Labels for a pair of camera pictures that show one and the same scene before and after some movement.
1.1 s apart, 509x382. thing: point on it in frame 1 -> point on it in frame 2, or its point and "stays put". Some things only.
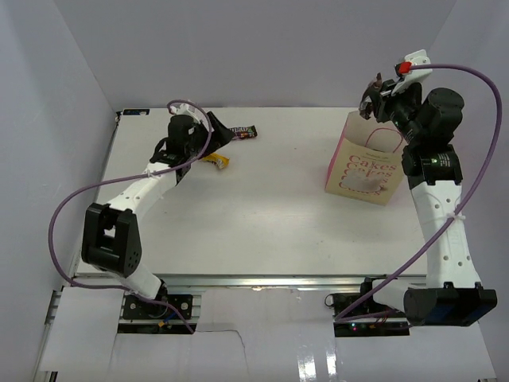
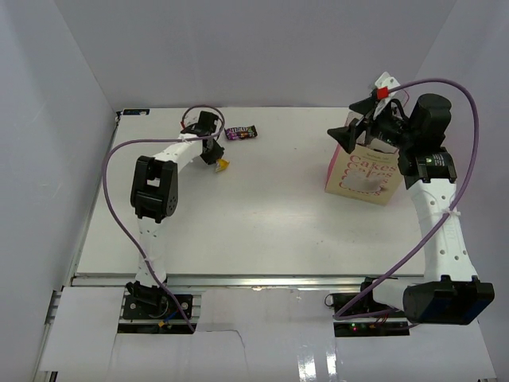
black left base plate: (135, 309) stays put
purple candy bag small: (242, 133) stays put
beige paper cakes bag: (367, 161) stays put
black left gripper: (219, 138) -> (217, 153)
